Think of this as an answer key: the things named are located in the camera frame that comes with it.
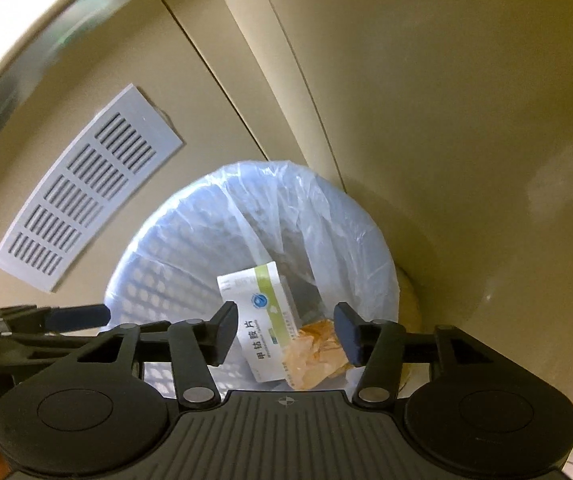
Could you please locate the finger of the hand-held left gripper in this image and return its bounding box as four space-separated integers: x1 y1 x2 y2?
0 326 123 376
0 303 113 335

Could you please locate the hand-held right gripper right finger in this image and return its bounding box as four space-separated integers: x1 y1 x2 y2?
333 301 498 408

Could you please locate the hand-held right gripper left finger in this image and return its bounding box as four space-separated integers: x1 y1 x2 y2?
64 301 240 408

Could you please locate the bag-lined blue trash bin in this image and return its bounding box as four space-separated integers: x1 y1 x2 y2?
102 159 402 401

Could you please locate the pale orange crumpled wrapper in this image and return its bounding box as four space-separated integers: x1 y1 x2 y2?
281 318 351 391

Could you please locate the white green medicine box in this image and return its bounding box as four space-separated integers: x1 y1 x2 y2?
216 261 303 384

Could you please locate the grey vent grille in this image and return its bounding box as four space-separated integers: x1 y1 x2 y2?
0 83 186 293

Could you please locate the beige kitchen cabinet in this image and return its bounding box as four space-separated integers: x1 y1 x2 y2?
0 0 573 480

